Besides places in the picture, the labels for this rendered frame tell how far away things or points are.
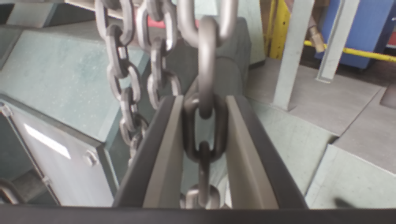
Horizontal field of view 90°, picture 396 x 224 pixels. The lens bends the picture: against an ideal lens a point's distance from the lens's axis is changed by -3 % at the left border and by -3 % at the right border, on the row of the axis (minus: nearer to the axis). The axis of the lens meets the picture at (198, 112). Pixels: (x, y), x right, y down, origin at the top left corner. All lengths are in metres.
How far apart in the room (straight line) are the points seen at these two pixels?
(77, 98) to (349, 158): 0.51
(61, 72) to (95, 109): 0.08
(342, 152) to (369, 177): 0.07
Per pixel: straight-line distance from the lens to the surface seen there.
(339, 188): 0.60
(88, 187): 0.29
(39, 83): 0.31
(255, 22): 0.93
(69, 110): 0.24
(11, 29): 0.45
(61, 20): 0.42
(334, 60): 0.90
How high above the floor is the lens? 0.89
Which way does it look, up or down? 31 degrees down
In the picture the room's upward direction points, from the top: straight up
